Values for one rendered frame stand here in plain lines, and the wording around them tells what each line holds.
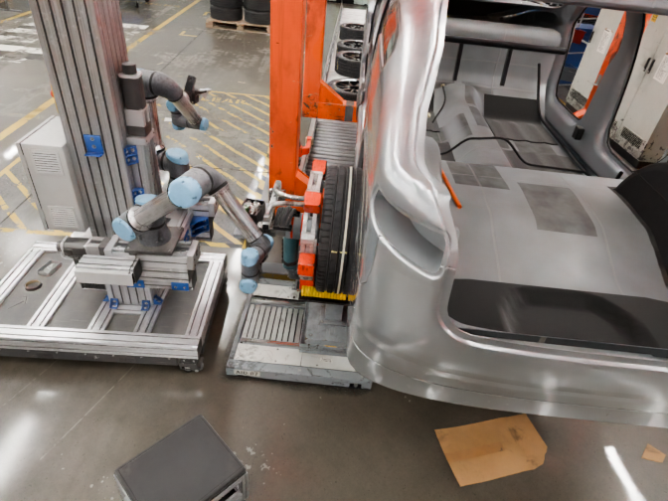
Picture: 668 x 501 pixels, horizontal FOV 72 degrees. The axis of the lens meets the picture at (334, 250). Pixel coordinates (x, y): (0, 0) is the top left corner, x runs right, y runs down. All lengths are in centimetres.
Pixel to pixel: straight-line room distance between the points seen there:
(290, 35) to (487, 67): 259
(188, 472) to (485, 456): 147
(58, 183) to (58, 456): 129
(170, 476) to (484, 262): 162
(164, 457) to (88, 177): 133
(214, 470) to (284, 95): 185
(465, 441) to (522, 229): 115
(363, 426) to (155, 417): 109
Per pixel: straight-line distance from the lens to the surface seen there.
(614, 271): 255
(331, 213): 209
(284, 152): 277
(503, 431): 283
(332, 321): 276
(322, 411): 266
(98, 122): 238
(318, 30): 452
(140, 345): 273
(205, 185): 192
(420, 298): 138
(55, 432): 281
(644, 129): 672
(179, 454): 217
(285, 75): 262
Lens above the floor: 219
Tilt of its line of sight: 36 degrees down
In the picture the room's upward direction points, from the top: 6 degrees clockwise
